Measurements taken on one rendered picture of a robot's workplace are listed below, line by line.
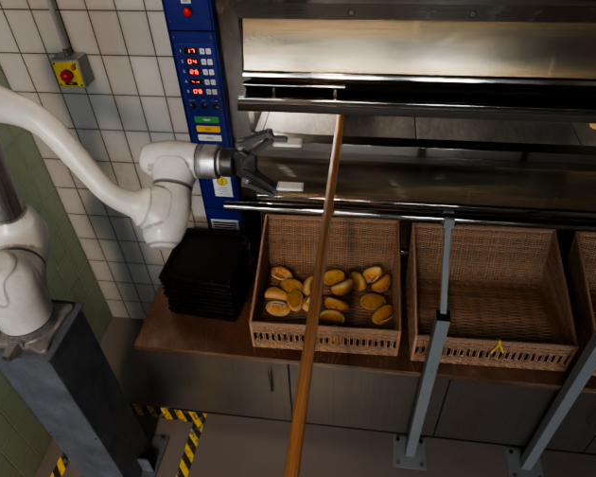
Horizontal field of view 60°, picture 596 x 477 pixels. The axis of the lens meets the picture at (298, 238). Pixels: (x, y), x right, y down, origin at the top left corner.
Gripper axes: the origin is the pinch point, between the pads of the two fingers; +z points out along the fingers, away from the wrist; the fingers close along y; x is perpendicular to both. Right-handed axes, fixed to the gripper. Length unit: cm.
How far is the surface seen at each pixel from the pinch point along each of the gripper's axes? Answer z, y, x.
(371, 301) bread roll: 23, 83, -27
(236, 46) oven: -27, -7, -55
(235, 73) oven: -29, 2, -55
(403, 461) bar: 41, 146, 8
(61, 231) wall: -116, 75, -48
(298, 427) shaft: 6, 26, 57
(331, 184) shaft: 6.6, 25.8, -26.8
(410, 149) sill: 33, 29, -55
